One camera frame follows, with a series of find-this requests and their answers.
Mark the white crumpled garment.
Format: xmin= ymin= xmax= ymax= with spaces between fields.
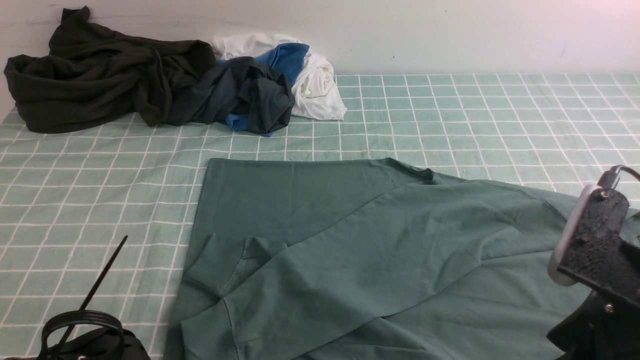
xmin=211 ymin=32 xmax=347 ymax=121

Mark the dark grey crumpled garment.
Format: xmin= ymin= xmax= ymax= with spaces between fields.
xmin=164 ymin=57 xmax=295 ymax=135

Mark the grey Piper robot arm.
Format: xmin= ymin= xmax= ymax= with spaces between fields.
xmin=37 ymin=292 xmax=639 ymax=360

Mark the blue crumpled garment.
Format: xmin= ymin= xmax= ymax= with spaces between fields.
xmin=224 ymin=42 xmax=309 ymax=137

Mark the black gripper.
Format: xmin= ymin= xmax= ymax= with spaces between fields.
xmin=546 ymin=292 xmax=640 ymax=360

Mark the green checkered tablecloth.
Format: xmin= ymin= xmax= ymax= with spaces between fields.
xmin=0 ymin=73 xmax=640 ymax=359

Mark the dark olive crumpled garment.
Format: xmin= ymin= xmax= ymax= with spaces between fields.
xmin=4 ymin=6 xmax=217 ymax=134

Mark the black cable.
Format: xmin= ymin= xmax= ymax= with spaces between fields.
xmin=39 ymin=235 xmax=129 ymax=360

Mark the green long sleeve shirt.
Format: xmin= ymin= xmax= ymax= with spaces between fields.
xmin=162 ymin=157 xmax=640 ymax=360

